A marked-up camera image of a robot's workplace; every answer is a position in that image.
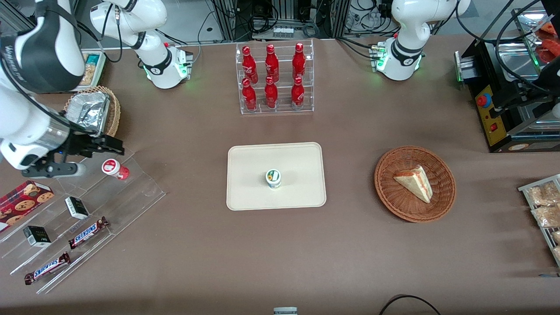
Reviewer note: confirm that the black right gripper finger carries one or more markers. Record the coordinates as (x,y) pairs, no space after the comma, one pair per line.
(109,151)
(111,141)

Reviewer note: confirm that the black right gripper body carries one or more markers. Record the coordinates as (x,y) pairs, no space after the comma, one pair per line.
(82,145)

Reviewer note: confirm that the green lid yogurt cup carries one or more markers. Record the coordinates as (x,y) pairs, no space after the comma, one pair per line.
(273,178)

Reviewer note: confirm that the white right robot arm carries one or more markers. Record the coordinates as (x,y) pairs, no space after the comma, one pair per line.
(26,122)

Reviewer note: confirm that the white snack tray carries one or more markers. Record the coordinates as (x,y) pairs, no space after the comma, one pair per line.
(103,70)

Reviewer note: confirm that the cream plastic tray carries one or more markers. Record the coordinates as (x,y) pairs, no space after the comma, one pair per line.
(249,192)

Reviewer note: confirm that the red lid yogurt cup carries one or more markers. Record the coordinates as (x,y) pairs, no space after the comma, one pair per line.
(114,169)

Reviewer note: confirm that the light wicker basket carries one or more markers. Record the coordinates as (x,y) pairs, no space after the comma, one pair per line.
(114,109)

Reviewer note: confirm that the silver foil bag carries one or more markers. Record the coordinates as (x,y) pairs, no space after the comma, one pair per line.
(89,109)

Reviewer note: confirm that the clear acrylic tiered shelf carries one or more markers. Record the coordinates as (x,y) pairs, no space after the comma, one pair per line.
(131,192)

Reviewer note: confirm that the small black box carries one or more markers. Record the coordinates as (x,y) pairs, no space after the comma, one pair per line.
(36,236)
(77,208)

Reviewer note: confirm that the large clear cracker bag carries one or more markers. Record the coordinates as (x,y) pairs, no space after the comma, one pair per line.
(89,75)

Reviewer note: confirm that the red cookie box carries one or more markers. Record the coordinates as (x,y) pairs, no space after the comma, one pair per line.
(24,202)

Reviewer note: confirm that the Snickers bar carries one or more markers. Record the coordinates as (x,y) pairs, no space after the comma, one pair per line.
(47,268)
(89,232)

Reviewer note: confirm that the small teal snack packet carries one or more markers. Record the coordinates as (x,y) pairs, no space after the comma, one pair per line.
(92,58)

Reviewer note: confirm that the red cola bottle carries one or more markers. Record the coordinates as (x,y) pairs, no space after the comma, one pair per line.
(299,62)
(297,94)
(249,97)
(271,63)
(271,95)
(249,63)

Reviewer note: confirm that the clear acrylic bottle rack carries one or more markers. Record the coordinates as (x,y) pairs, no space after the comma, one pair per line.
(284,76)

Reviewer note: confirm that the white power strip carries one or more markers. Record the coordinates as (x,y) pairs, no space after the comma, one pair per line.
(283,32)

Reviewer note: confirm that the grey device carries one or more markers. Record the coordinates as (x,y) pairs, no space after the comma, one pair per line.
(285,311)

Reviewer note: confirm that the brown wicker basket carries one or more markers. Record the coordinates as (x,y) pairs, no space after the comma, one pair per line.
(393,197)

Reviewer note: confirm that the wrapped triangle sandwich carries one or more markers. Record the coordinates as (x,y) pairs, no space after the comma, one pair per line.
(415,183)

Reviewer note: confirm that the black food warmer cabinet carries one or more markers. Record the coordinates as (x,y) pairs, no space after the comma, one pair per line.
(492,118)

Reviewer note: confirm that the clear bag of snacks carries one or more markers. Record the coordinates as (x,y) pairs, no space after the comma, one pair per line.
(542,194)
(556,236)
(557,253)
(547,216)

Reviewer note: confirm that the red food packet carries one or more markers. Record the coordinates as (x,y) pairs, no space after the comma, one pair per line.
(550,49)

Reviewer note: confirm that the blue tape strip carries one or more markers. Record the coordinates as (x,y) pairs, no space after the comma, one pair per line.
(549,275)

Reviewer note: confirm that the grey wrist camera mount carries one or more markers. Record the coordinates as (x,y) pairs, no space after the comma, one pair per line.
(57,169)

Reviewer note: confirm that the aluminium frame rack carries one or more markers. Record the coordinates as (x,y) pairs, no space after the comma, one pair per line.
(284,8)

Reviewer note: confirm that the black bracket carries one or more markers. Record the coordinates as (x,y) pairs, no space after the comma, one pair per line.
(550,72)

